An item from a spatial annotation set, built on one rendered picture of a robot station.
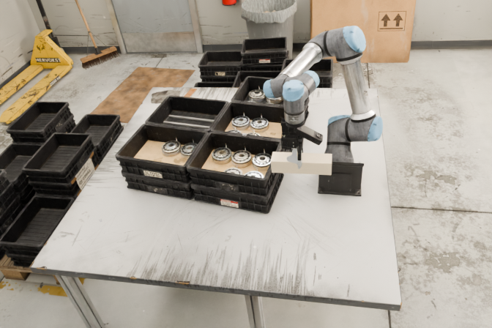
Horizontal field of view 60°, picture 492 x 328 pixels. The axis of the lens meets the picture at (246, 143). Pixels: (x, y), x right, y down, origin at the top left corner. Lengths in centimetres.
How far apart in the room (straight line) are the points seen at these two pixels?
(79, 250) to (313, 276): 107
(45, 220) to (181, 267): 138
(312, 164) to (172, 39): 390
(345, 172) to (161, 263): 93
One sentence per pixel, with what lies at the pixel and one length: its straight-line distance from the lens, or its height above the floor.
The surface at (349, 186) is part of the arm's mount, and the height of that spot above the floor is 76.
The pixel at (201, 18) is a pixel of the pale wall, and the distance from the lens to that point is 519.
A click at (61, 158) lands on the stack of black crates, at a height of 49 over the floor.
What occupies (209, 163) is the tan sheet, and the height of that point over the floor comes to 83.
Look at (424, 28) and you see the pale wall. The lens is 510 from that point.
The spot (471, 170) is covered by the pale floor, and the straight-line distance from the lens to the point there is 354.
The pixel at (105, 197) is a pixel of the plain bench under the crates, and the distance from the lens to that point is 238.
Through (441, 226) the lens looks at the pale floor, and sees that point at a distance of 307.
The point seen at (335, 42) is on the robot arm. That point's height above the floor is 141.
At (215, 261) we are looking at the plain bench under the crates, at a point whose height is 70.
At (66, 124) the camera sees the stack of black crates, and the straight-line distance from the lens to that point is 359.
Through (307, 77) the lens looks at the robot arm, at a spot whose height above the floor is 142.
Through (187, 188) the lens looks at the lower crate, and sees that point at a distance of 215.
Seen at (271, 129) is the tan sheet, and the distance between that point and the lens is 236.
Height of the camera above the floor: 220
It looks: 37 degrees down
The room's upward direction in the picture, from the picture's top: 7 degrees counter-clockwise
